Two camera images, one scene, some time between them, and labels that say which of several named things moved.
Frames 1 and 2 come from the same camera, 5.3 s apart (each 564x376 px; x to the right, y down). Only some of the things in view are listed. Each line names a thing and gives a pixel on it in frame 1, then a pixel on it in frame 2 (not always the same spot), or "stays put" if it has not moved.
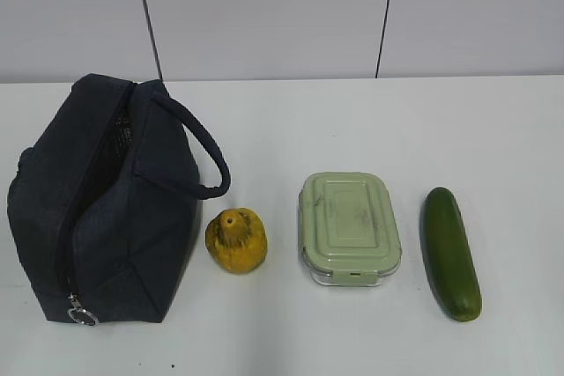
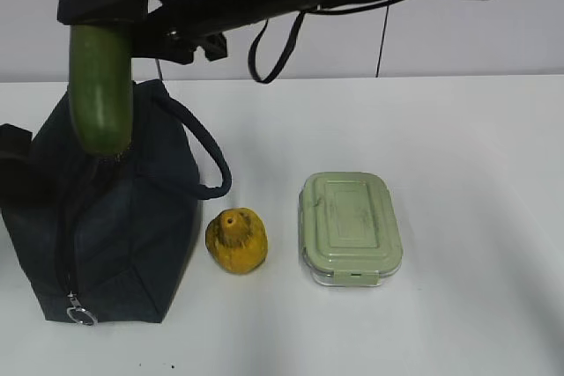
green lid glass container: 349,232 stays put
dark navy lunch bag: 104,206 stays put
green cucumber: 449,255 to 100,78
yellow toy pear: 237,239 stays put
